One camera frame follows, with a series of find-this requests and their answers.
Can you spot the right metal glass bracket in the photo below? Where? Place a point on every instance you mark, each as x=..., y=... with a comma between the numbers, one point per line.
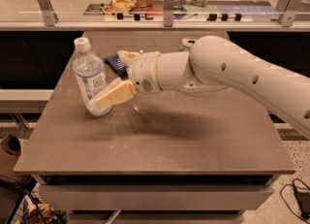
x=289, y=11

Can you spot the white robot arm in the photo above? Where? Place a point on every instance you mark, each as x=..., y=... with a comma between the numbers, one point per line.
x=214, y=66

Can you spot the clear plastic water bottle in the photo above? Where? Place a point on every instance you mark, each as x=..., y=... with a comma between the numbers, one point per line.
x=90, y=74

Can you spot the black power adapter with cable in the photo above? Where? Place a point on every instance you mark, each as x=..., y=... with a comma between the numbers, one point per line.
x=302, y=196

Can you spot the wire basket with items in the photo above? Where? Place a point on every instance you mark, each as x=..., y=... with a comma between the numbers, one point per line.
x=35, y=210

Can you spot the white green soda can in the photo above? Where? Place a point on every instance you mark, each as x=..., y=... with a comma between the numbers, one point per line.
x=187, y=43

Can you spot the metal glass bracket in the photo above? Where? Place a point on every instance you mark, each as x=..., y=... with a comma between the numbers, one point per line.
x=289, y=11
x=49, y=15
x=168, y=13

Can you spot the blue snack packet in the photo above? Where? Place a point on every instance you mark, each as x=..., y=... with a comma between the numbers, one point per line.
x=116, y=64

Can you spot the left metal glass bracket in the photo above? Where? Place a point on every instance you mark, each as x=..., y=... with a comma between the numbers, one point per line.
x=49, y=15

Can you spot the brown bag on floor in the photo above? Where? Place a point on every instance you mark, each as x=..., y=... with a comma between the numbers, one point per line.
x=10, y=149

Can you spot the middle metal glass bracket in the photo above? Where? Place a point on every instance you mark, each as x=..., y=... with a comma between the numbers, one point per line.
x=168, y=13

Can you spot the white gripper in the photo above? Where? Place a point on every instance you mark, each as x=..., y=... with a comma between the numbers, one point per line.
x=144, y=72

